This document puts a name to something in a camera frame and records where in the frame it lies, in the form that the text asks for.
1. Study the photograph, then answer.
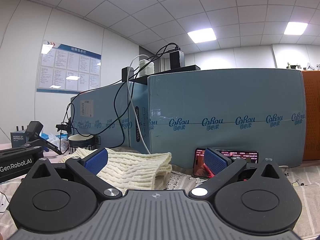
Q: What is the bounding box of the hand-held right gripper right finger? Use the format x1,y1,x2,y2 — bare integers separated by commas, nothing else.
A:
189,148,286,197

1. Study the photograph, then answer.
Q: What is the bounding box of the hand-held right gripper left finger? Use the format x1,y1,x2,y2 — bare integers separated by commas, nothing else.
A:
26,148,123,197

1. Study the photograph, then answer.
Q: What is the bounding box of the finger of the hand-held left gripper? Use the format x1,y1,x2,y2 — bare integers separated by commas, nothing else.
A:
24,139,63,155

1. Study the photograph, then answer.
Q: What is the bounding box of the cream knitted sweater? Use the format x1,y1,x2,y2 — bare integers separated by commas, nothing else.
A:
59,147,173,191

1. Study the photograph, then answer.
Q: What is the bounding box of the blue and white plastic bag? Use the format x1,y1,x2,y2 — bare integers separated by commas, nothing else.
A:
41,131,70,155

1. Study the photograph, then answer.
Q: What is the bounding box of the black smartphone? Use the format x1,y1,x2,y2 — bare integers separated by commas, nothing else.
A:
192,148,261,179

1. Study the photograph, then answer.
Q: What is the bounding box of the black and white striped mug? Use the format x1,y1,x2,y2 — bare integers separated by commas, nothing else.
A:
68,133,95,154

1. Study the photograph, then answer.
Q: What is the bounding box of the dark blue small box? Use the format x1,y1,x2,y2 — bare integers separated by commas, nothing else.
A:
10,131,28,148

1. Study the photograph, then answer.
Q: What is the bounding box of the printed blanket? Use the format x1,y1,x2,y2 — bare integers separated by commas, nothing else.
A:
0,142,320,240

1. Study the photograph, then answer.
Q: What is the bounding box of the blue cardboard box with label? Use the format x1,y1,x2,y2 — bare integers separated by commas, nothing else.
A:
70,81,150,153

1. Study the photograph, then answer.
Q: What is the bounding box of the large blue cardboard box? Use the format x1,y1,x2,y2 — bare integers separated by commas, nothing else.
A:
147,68,307,167

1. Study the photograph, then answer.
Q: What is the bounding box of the small black adapter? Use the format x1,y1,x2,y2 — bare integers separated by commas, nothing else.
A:
122,67,135,82

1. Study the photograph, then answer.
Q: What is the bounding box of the black flat board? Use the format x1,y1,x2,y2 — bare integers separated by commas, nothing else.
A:
129,65,201,83

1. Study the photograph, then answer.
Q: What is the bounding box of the white charger block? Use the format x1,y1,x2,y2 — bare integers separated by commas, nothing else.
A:
139,59,155,77

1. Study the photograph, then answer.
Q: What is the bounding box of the black power adapter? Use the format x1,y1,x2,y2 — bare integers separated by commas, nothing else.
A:
169,51,185,69

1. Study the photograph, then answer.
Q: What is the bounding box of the ceiling light panel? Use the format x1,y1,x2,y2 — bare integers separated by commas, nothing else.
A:
284,22,308,35
187,27,217,42

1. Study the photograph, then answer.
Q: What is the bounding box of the black camera device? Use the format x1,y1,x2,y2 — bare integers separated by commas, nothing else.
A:
26,121,44,141

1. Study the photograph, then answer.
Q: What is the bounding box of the black cable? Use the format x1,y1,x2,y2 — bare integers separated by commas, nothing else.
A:
65,42,181,147

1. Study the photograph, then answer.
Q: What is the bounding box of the wall poster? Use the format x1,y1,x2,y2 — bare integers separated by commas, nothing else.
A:
36,39,102,93

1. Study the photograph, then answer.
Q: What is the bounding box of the white cable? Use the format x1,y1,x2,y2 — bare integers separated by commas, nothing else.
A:
126,54,152,155

